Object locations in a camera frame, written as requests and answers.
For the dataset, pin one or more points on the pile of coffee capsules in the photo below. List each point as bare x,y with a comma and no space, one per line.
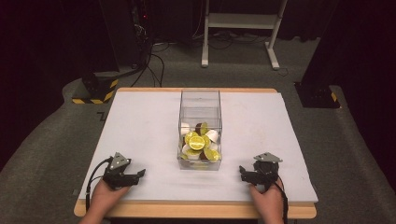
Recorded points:
196,143

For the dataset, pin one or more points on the wooden table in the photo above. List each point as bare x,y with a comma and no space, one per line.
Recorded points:
186,211

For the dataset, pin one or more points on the person's left hand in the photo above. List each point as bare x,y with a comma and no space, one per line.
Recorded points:
106,199

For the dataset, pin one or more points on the black yellow striped stand base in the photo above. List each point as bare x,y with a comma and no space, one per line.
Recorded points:
99,90

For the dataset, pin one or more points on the white table mat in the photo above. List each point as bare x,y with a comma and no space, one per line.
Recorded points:
149,130

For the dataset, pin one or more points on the person's right hand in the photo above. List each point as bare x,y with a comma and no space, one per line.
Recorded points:
267,202

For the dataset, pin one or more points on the dark equipment rack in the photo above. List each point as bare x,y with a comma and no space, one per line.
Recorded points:
124,31

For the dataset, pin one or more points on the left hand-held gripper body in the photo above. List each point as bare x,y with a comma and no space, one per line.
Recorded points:
116,174

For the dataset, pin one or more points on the white metal stand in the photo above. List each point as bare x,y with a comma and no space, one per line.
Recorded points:
241,21

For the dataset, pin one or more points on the clear plastic box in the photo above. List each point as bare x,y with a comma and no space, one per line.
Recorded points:
199,105

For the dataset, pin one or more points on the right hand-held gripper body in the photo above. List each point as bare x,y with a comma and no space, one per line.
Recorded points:
264,171

